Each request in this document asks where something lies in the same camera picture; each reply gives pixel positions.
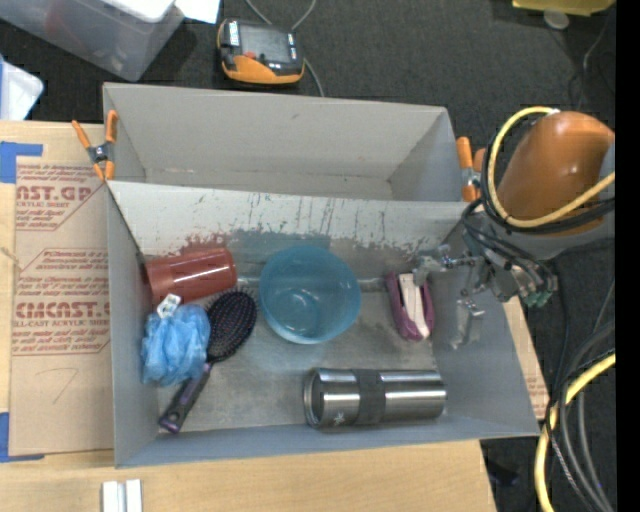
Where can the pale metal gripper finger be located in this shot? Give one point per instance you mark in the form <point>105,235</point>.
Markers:
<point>467,327</point>
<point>424,269</point>

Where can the purple and white stapler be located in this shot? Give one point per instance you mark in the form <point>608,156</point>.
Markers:
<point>412,305</point>

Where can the steel tumbler with black band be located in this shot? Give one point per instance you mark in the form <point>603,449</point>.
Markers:
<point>400,397</point>

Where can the blue plastic bowl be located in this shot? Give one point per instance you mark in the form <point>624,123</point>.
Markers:
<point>310,295</point>

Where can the grey metal bin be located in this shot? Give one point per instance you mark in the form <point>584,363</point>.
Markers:
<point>280,395</point>

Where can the red-brown plastic cup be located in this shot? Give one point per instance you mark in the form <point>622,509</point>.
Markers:
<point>192,275</point>

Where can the blue mesh bath sponge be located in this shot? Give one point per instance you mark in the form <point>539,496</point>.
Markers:
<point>172,345</point>

